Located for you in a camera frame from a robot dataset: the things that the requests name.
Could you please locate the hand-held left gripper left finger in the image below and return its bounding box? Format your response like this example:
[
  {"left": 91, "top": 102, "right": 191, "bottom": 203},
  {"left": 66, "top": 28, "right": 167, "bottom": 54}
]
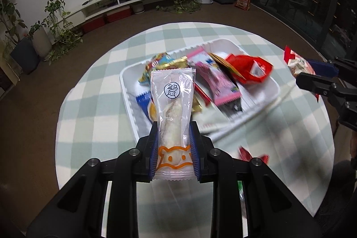
[{"left": 26, "top": 121, "right": 161, "bottom": 238}]

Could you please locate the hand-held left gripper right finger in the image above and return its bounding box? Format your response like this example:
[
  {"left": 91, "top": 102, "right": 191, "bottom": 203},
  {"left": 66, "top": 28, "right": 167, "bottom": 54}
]
[{"left": 190, "top": 121, "right": 332, "bottom": 238}]

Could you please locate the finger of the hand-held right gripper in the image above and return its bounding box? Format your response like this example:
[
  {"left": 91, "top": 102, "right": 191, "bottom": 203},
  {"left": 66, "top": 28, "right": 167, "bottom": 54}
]
[
  {"left": 308, "top": 56, "right": 357, "bottom": 75},
  {"left": 296, "top": 72, "right": 339, "bottom": 96}
]

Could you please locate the red white snack packet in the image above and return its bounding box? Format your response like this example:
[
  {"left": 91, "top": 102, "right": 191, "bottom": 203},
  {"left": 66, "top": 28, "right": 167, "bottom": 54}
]
[{"left": 284, "top": 46, "right": 320, "bottom": 102}]

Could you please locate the clear bread packet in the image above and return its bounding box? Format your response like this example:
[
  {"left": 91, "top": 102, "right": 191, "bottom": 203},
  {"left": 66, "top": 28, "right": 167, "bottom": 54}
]
[{"left": 150, "top": 67, "right": 196, "bottom": 181}]

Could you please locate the white plastic tray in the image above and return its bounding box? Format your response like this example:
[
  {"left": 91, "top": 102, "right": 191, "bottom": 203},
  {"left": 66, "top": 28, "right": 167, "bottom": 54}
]
[{"left": 120, "top": 38, "right": 281, "bottom": 144}]

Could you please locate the black snack packet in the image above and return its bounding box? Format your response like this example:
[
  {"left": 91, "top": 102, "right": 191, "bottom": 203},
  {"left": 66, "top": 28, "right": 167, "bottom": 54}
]
[{"left": 220, "top": 99, "right": 244, "bottom": 119}]

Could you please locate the small red snack packet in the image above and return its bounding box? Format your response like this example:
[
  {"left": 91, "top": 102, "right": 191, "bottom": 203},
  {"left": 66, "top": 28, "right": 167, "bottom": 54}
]
[
  {"left": 238, "top": 145, "right": 270, "bottom": 165},
  {"left": 194, "top": 84, "right": 212, "bottom": 108}
]

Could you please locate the pink snack packet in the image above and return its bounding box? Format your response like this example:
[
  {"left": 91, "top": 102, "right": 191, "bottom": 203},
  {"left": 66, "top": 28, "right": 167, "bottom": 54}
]
[{"left": 187, "top": 48, "right": 241, "bottom": 106}]

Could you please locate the orange snack packet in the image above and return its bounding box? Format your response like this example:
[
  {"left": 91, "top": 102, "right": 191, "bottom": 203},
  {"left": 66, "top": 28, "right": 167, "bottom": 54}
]
[{"left": 209, "top": 52, "right": 246, "bottom": 79}]

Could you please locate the light blue snack packet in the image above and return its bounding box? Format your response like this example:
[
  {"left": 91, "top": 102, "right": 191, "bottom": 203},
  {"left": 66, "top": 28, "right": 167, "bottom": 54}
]
[{"left": 139, "top": 52, "right": 169, "bottom": 86}]

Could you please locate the green snack packet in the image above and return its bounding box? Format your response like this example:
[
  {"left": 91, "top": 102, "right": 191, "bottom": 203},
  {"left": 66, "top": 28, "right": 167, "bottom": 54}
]
[{"left": 238, "top": 181, "right": 246, "bottom": 216}]

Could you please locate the dark blue yellow snack packet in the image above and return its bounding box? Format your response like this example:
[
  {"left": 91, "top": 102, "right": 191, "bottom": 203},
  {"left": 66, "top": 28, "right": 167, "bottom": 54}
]
[{"left": 136, "top": 90, "right": 157, "bottom": 119}]

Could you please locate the large red snack packet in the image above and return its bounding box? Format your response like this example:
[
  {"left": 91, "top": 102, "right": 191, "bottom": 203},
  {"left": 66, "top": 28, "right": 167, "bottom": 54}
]
[{"left": 225, "top": 54, "right": 272, "bottom": 84}]

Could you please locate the checked tablecloth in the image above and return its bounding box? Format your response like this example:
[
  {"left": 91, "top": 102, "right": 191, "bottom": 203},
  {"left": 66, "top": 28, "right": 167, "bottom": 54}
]
[{"left": 54, "top": 21, "right": 335, "bottom": 238}]

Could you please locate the red paper bag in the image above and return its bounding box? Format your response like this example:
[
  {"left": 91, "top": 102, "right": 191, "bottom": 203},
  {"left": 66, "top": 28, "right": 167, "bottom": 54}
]
[{"left": 234, "top": 0, "right": 251, "bottom": 11}]

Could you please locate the red storage box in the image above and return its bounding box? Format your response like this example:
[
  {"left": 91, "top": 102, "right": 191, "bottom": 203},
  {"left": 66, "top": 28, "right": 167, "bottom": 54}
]
[
  {"left": 81, "top": 15, "right": 106, "bottom": 33},
  {"left": 106, "top": 7, "right": 132, "bottom": 23}
]

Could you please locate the small leafy plant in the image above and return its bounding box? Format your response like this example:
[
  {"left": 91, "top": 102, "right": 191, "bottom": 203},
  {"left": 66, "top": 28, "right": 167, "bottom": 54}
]
[{"left": 28, "top": 0, "right": 84, "bottom": 66}]

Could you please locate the grey round planter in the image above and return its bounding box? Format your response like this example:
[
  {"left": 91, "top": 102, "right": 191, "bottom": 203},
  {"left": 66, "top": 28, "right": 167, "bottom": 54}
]
[{"left": 31, "top": 27, "right": 53, "bottom": 58}]

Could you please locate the dark round planter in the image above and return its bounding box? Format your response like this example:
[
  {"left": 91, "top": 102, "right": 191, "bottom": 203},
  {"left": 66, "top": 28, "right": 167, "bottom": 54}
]
[{"left": 10, "top": 37, "right": 39, "bottom": 75}]

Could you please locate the wooden shelf cabinet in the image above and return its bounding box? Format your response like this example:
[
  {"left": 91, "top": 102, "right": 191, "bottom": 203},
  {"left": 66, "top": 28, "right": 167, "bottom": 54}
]
[{"left": 0, "top": 40, "right": 21, "bottom": 99}]

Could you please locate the tall leafy tree plant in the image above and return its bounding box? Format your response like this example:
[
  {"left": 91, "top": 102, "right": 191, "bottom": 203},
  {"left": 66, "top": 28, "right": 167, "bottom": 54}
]
[{"left": 0, "top": 0, "right": 28, "bottom": 45}]

